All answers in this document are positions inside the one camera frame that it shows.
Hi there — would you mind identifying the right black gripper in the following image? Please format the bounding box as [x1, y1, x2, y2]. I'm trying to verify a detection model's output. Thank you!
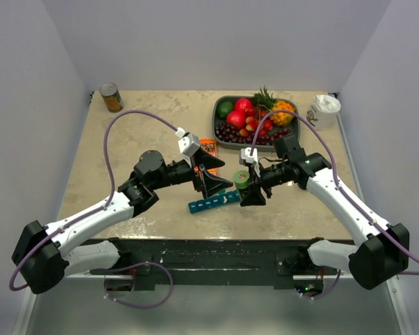
[240, 161, 290, 206]

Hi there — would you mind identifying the upper red apple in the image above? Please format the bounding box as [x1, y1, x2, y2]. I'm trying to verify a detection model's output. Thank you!
[234, 98, 253, 112]

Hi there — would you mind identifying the aluminium frame rail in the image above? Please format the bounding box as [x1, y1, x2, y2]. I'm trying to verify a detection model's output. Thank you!
[337, 116, 415, 334]

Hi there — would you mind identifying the purple grape bunch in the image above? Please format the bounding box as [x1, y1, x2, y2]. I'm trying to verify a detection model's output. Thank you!
[215, 122, 292, 146]

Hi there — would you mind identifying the red apple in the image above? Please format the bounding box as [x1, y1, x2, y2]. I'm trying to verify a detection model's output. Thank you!
[234, 98, 253, 112]
[226, 110, 246, 130]

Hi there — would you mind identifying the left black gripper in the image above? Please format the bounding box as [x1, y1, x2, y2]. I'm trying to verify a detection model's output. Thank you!
[151, 147, 233, 198]

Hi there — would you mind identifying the green lime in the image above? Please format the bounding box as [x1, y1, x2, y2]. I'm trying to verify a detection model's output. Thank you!
[216, 101, 234, 119]

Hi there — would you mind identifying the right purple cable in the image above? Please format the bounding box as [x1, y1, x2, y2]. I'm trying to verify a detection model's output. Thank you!
[249, 110, 419, 276]

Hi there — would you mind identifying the toy pineapple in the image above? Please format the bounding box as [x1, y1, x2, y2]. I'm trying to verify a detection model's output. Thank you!
[253, 86, 295, 127]

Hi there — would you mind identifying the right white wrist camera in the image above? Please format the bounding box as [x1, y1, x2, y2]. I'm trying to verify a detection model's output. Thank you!
[239, 147, 260, 177]

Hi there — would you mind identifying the green black pill bottle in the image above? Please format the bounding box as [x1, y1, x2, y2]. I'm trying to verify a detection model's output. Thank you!
[233, 170, 250, 190]

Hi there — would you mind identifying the gray fruit tray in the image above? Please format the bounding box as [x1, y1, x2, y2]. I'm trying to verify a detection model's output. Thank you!
[212, 96, 300, 152]

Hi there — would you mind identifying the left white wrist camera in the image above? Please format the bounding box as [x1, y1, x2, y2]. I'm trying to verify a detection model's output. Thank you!
[175, 127, 200, 166]

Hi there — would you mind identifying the orange cardboard box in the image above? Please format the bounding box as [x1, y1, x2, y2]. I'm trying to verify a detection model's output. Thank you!
[191, 139, 219, 177]

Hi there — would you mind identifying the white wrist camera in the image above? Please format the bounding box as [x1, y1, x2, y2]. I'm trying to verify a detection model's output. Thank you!
[175, 127, 200, 166]
[239, 147, 260, 177]

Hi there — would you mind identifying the purple cable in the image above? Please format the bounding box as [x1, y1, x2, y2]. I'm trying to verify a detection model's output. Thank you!
[8, 110, 181, 291]
[249, 110, 419, 276]

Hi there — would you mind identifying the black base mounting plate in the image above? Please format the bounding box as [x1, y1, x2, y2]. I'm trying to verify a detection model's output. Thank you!
[91, 238, 337, 290]

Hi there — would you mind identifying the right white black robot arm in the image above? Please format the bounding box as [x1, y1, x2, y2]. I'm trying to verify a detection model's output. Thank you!
[240, 135, 410, 290]

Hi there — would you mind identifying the white paper towel roll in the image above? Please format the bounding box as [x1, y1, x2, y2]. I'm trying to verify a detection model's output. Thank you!
[306, 95, 341, 131]

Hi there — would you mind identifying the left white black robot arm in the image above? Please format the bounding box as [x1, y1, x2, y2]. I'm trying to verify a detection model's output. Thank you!
[11, 149, 233, 294]

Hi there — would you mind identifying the lower red apple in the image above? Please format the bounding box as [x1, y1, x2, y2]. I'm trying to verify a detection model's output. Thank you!
[226, 110, 246, 130]

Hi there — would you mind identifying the tin can with fruit label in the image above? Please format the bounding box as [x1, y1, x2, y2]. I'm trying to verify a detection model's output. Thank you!
[99, 83, 124, 112]

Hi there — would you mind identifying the teal weekly pill organizer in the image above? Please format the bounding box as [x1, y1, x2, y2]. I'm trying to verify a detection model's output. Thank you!
[188, 190, 240, 214]

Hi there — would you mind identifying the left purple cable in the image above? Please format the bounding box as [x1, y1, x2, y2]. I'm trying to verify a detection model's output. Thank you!
[8, 110, 181, 291]

